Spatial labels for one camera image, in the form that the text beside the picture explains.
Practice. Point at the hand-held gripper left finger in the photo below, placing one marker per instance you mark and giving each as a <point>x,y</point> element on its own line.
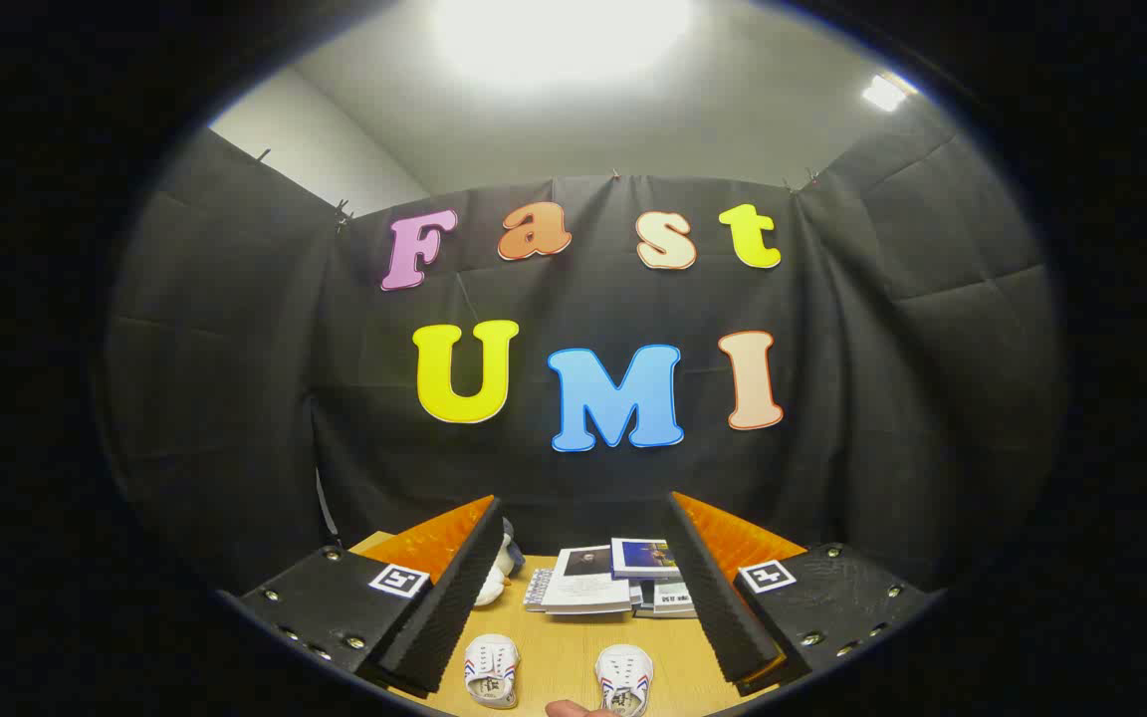
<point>454,607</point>

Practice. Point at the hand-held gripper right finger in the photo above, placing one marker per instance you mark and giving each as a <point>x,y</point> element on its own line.
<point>718,607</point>

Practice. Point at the white striped canvas shoe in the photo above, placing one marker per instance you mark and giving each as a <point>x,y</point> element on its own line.
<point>623,677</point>
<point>491,669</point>

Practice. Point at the white duck plush toy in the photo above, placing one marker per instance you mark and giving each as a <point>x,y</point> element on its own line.
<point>487,590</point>

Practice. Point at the white cover book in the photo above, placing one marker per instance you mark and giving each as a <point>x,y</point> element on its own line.
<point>671,597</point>

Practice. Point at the grey penguin plush toy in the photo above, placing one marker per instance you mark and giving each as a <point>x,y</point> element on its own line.
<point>511,546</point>

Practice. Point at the blue picture cover book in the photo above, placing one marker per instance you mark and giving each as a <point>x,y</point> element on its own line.
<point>641,556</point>

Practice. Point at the portrait cover book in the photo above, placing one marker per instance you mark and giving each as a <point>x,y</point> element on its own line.
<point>583,583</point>

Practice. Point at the small ceiling light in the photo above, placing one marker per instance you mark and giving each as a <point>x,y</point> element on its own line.
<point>882,92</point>

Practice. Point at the large ceiling light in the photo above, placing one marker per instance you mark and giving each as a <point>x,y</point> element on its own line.
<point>559,40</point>

